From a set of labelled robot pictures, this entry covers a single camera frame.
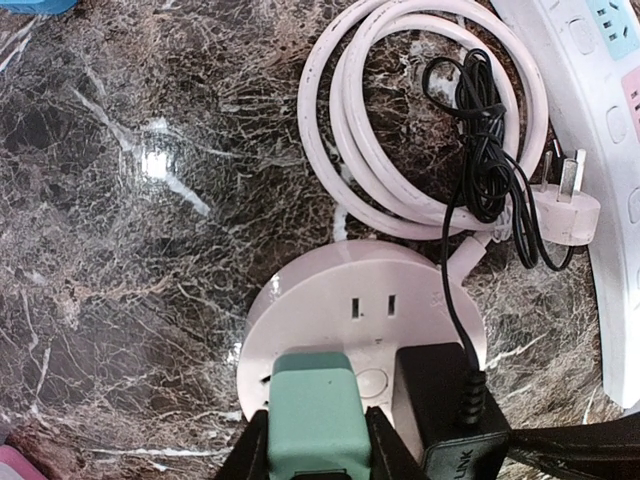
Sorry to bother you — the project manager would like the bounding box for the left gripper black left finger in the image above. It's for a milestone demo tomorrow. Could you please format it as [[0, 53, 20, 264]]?
[[214, 409, 269, 480]]

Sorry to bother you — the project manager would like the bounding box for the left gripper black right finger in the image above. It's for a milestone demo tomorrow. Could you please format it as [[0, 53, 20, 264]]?
[[365, 407, 425, 480]]

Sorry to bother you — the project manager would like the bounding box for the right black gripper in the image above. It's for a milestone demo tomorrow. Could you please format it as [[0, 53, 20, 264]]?
[[507, 414, 640, 480]]

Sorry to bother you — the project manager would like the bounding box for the green plug adapter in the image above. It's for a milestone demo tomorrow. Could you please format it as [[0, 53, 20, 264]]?
[[267, 352, 372, 479]]

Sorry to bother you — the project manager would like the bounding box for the black power adapter brick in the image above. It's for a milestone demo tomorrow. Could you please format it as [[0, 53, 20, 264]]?
[[392, 343, 511, 479]]

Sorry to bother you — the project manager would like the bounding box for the pink round socket base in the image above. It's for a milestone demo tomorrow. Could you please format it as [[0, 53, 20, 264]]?
[[236, 240, 487, 418]]

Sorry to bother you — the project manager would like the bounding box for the pink triangular power socket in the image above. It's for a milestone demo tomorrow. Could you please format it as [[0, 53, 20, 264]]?
[[1, 445, 41, 480]]

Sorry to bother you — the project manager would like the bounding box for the white pink cable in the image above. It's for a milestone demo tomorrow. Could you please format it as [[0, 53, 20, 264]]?
[[297, 0, 601, 286]]

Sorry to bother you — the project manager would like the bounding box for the black thin cable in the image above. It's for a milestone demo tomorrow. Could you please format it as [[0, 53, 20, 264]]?
[[422, 48, 576, 426]]

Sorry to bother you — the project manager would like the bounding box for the white multicolour power strip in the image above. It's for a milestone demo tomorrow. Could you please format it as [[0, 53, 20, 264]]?
[[492, 0, 639, 408]]

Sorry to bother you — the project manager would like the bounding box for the blue square plug adapter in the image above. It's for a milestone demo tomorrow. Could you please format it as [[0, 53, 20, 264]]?
[[0, 0, 78, 15]]

